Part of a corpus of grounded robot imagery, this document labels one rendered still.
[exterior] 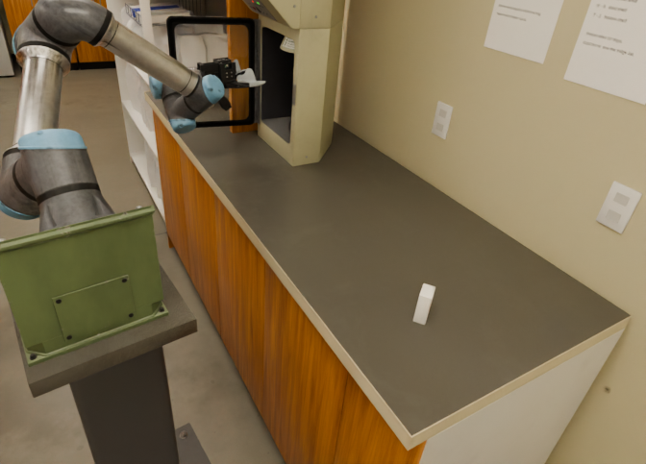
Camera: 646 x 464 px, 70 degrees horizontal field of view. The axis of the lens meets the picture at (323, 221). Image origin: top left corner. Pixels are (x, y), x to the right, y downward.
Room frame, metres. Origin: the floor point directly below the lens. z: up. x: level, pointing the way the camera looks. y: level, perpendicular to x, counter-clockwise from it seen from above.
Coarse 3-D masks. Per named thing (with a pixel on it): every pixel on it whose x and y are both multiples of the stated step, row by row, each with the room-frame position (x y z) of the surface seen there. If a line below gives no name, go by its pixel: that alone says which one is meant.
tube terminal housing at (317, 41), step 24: (312, 0) 1.55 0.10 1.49; (336, 0) 1.64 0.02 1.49; (264, 24) 1.74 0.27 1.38; (312, 24) 1.55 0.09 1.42; (336, 24) 1.68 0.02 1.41; (312, 48) 1.55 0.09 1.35; (336, 48) 1.71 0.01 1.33; (312, 72) 1.56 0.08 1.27; (336, 72) 1.75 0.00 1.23; (312, 96) 1.56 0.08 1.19; (312, 120) 1.56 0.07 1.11; (288, 144) 1.56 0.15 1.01; (312, 144) 1.57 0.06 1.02
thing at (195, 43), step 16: (208, 16) 1.71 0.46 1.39; (176, 32) 1.66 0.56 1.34; (192, 32) 1.68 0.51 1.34; (208, 32) 1.71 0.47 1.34; (224, 32) 1.73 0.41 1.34; (240, 32) 1.75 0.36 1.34; (176, 48) 1.66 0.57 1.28; (192, 48) 1.68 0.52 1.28; (208, 48) 1.70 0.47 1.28; (224, 48) 1.73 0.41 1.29; (240, 48) 1.75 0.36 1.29; (192, 64) 1.68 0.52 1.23; (240, 64) 1.75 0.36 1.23; (240, 96) 1.75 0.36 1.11; (208, 112) 1.70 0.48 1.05; (224, 112) 1.72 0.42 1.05; (240, 112) 1.75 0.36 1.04
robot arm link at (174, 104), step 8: (168, 96) 1.37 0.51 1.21; (176, 96) 1.38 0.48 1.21; (168, 104) 1.36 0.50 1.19; (176, 104) 1.35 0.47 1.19; (184, 104) 1.33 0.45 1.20; (168, 112) 1.35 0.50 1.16; (176, 112) 1.34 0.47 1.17; (184, 112) 1.33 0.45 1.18; (192, 112) 1.33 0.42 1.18; (168, 120) 1.35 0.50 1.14; (176, 120) 1.33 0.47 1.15; (184, 120) 1.33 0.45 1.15; (192, 120) 1.35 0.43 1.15; (176, 128) 1.32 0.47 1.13; (184, 128) 1.34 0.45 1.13; (192, 128) 1.36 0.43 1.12
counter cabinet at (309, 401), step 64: (192, 192) 1.69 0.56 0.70; (192, 256) 1.76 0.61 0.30; (256, 256) 1.13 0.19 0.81; (256, 320) 1.13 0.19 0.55; (256, 384) 1.12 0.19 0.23; (320, 384) 0.78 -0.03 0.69; (576, 384) 0.81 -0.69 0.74; (320, 448) 0.75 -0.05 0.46; (384, 448) 0.57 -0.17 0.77; (448, 448) 0.56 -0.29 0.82; (512, 448) 0.72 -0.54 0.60
